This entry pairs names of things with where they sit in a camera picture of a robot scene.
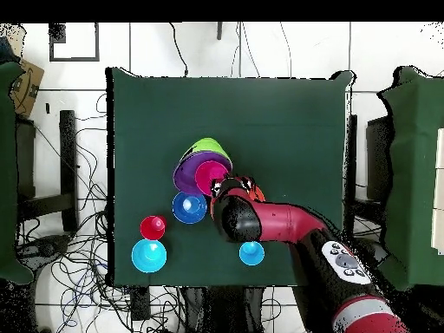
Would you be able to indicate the magenta bowl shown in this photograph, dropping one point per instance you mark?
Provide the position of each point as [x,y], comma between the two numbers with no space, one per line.
[208,175]

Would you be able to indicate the grey machine base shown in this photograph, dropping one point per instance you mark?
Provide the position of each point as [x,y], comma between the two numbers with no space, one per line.
[378,253]
[45,246]

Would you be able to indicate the large green bowl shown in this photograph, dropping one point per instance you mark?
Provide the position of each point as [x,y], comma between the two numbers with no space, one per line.
[215,152]

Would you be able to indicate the dark green tablecloth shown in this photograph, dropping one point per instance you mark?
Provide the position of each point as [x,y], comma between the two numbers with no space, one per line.
[295,121]

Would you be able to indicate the red cup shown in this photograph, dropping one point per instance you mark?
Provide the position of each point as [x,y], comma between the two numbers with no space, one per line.
[152,228]

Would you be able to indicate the cardboard box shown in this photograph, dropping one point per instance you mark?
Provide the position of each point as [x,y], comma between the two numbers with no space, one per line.
[26,90]

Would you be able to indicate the green cloth side table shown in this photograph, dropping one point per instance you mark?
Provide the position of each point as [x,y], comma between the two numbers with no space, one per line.
[412,173]
[7,173]

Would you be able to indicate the black box on floor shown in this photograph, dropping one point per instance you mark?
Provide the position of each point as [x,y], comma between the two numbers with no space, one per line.
[140,303]

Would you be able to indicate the purple bowl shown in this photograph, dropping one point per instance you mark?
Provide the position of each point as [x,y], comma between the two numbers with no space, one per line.
[184,177]

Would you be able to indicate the black post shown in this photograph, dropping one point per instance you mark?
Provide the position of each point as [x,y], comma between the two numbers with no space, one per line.
[219,31]

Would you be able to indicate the black metal stand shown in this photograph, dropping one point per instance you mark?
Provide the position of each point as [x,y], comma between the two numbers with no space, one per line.
[380,159]
[68,156]

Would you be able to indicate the light blue cup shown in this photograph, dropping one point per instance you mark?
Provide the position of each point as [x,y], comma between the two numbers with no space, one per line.
[251,255]

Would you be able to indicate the dark blue bowl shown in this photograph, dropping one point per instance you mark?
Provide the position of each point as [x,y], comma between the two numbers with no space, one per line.
[189,207]

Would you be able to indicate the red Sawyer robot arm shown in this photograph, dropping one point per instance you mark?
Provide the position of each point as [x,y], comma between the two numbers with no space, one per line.
[295,225]

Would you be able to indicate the light blue bowl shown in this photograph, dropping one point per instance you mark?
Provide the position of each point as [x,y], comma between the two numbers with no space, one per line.
[149,256]

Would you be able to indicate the black square frame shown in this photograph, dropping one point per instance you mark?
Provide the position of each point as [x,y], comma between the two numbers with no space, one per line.
[97,41]

